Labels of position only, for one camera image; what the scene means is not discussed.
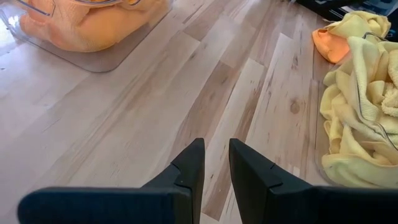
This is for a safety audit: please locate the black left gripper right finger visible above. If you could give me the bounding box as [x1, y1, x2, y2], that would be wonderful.
[229, 138, 398, 224]

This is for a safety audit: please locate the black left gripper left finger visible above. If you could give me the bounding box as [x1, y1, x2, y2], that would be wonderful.
[17, 138, 206, 224]

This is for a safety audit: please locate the yellow microfiber towel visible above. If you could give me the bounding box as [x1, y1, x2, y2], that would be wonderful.
[319, 70, 398, 189]
[322, 11, 392, 42]
[347, 35, 398, 125]

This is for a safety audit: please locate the orange microfiber towel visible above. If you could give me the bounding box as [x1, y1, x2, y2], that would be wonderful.
[18, 0, 170, 53]
[312, 27, 351, 65]

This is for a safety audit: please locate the clear plastic basket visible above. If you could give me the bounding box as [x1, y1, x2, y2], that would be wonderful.
[0, 0, 174, 74]
[313, 30, 398, 191]

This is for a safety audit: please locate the black aluminium table frame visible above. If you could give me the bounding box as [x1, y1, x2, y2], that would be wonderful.
[294, 0, 398, 21]

